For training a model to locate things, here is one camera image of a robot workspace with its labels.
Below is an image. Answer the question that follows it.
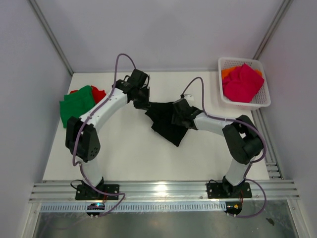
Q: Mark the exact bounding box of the orange t shirt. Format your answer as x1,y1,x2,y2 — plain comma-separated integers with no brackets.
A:
221,66,263,80

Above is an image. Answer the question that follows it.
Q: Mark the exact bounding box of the black t shirt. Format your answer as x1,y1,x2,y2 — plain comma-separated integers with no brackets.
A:
145,102,189,147

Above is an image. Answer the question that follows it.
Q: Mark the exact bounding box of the aluminium front rail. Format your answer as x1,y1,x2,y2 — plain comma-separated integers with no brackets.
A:
29,179,300,203

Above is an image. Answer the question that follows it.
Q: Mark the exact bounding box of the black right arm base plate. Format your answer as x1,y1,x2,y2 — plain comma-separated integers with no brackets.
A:
206,179,253,199

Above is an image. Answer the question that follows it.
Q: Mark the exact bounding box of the grey slotted cable duct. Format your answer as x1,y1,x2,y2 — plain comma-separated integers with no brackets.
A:
40,201,227,213

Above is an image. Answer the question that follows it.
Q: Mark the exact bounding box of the white plastic basket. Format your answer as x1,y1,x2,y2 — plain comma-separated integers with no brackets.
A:
218,57,271,110

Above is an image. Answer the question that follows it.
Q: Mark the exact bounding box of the pink t shirt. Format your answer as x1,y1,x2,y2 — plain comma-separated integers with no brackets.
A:
221,64,264,103

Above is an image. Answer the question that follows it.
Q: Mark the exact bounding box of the right rear frame post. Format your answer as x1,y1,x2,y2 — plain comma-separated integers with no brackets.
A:
253,0,294,60

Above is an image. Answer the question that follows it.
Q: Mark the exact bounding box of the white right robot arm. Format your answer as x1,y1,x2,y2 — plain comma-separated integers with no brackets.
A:
172,97,264,197

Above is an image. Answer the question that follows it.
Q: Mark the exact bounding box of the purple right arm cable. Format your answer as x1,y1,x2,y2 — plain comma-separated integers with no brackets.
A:
180,76,267,219

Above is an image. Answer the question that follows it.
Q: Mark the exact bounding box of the frame post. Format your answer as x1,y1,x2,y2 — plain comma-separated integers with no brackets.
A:
27,0,74,76
253,0,294,60

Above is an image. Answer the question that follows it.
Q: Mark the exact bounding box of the left rear frame post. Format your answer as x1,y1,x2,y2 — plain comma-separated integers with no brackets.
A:
27,0,74,76

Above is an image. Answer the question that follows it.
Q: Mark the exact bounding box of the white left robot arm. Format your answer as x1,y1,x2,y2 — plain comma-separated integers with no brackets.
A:
65,69,150,199

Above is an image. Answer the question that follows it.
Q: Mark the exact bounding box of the green t shirt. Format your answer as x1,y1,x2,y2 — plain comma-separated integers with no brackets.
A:
59,85,96,128

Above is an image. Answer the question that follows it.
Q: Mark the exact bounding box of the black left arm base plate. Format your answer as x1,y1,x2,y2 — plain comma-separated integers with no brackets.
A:
75,183,119,201

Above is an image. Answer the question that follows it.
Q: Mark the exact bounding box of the red t shirt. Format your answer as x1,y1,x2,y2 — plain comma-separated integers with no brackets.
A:
64,85,106,104

